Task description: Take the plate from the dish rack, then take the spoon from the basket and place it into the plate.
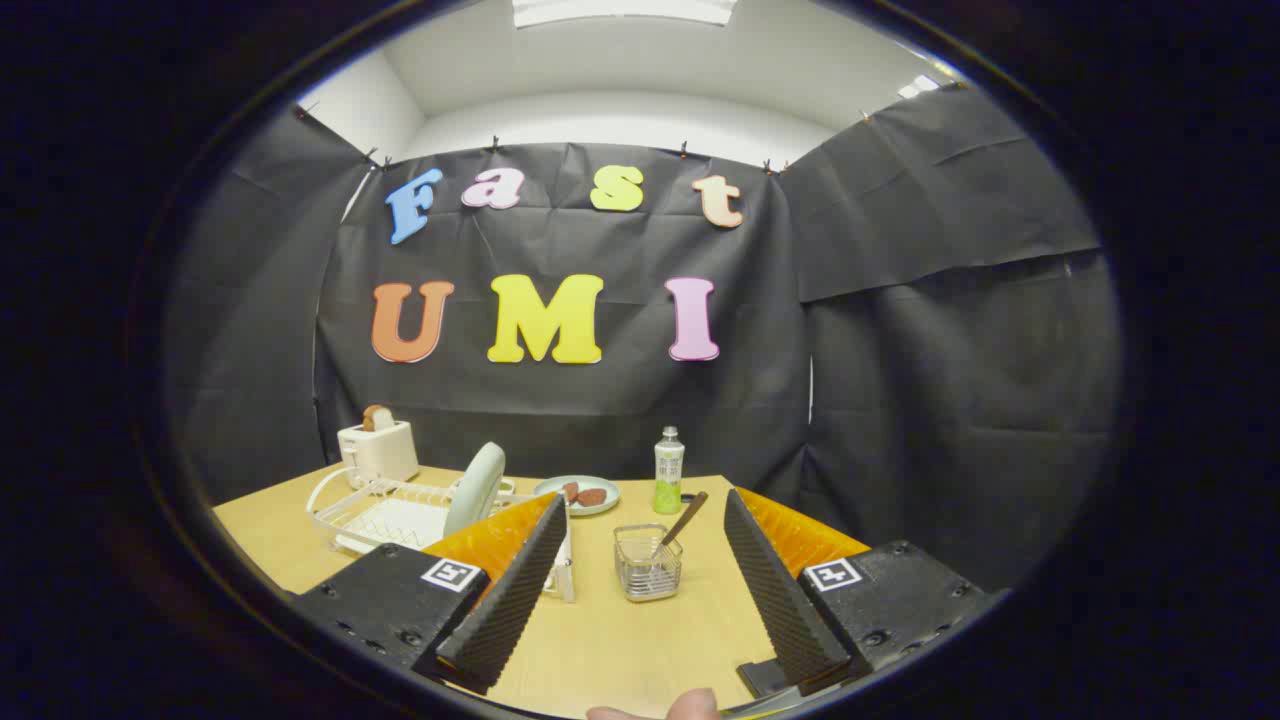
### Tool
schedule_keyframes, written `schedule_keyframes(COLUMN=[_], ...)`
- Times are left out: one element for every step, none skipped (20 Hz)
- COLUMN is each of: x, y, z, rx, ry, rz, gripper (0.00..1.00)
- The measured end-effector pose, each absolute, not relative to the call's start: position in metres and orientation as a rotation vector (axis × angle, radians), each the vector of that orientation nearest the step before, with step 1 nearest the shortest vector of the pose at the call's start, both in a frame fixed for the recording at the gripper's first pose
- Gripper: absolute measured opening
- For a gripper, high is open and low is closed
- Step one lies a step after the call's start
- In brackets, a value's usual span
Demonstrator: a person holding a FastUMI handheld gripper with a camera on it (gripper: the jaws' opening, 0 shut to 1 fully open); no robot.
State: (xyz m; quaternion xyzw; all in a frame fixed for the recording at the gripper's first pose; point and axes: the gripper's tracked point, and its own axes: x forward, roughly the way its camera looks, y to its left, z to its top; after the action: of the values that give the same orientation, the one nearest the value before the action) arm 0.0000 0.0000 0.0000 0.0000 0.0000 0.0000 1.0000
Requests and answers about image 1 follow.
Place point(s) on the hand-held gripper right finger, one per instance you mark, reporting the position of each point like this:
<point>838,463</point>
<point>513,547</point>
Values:
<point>785,600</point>

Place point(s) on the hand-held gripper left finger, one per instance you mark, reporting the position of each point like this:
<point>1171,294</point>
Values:
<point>505,610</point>

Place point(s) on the pale green plate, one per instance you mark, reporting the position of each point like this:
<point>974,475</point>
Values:
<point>478,485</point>

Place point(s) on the light green meat plate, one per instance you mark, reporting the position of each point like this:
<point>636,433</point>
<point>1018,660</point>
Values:
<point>548,488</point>

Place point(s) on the white drip tray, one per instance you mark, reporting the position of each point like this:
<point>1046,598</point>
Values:
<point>405,522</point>

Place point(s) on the green drink bottle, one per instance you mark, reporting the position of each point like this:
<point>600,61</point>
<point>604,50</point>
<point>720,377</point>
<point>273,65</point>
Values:
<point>668,470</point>

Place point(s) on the cream white toaster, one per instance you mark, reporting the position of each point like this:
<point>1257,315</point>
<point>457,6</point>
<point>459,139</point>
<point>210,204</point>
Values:
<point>385,455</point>

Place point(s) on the black backdrop cloth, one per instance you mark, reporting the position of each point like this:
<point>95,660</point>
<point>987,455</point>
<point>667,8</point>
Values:
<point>600,420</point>

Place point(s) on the brown bread slice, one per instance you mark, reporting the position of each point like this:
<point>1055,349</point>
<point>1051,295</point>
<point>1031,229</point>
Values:
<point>378,418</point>

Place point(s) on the ceiling light panel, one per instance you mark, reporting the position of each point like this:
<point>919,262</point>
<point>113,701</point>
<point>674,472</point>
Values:
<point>625,10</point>

